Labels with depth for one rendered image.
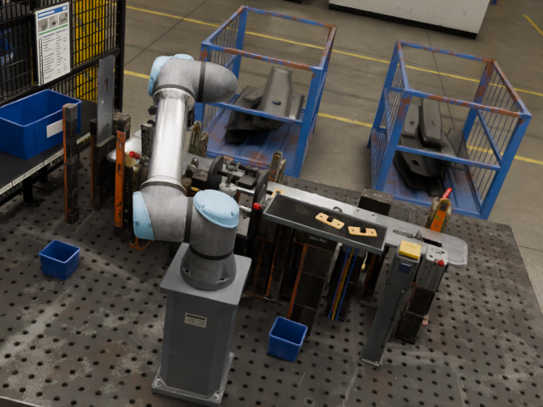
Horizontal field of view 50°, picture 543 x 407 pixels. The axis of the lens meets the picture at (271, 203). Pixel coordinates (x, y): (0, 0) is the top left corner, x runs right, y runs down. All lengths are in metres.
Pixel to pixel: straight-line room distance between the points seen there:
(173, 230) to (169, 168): 0.17
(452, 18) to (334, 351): 8.35
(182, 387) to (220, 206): 0.59
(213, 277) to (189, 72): 0.56
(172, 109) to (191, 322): 0.57
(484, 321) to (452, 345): 0.22
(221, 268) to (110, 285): 0.73
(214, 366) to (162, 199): 0.52
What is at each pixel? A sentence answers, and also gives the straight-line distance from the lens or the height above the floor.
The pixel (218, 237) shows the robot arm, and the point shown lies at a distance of 1.45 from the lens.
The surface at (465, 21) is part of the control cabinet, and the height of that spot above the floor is 0.24.
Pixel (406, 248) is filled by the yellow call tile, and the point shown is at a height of 1.16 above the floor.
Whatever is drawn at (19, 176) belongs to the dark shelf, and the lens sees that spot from 2.12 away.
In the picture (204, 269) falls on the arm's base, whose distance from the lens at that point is 1.50.
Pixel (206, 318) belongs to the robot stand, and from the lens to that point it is 1.57.
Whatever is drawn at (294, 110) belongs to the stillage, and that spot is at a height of 0.45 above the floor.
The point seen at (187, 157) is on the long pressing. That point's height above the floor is 1.00.
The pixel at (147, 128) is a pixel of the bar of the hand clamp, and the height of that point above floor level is 1.20.
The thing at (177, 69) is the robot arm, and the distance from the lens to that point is 1.65.
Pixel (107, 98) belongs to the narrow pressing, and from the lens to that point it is 2.36.
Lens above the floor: 2.10
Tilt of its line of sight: 31 degrees down
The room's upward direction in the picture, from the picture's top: 11 degrees clockwise
